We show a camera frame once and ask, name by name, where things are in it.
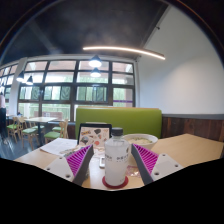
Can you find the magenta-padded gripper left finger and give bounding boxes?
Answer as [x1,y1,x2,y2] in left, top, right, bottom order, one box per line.
[43,143,95,187]

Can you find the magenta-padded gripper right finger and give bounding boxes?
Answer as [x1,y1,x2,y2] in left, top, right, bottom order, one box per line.
[130,143,184,186]

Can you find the clear water bottle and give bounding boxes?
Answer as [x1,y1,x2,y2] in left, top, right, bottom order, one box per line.
[103,127,130,188]

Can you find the white paper sheets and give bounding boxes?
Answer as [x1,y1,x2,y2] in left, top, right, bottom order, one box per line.
[39,137,79,158]

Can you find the clear plastic wrapper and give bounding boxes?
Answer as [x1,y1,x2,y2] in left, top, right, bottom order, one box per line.
[125,164,143,178]

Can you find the white ceramic bowl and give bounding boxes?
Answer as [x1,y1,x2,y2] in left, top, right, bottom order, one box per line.
[122,133,159,168]

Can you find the group of green-seated wooden chairs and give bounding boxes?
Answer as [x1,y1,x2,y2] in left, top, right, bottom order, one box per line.
[6,116,70,149]

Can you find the flat round red coaster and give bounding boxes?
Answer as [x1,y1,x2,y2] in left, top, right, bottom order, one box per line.
[101,175,130,190]

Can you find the wooden dining table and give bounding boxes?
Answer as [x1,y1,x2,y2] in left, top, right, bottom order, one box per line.
[23,116,58,146]

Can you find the green upholstered bench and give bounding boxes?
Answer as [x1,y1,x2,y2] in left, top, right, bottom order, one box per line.
[74,106,163,139]

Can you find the person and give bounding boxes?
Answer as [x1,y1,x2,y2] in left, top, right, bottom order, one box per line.
[0,94,8,144]

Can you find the group of black pendant lamps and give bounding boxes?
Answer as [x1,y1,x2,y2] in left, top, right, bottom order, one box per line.
[15,54,104,86]

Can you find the long curved linear ceiling light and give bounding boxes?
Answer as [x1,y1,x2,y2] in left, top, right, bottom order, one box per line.
[82,45,167,61]

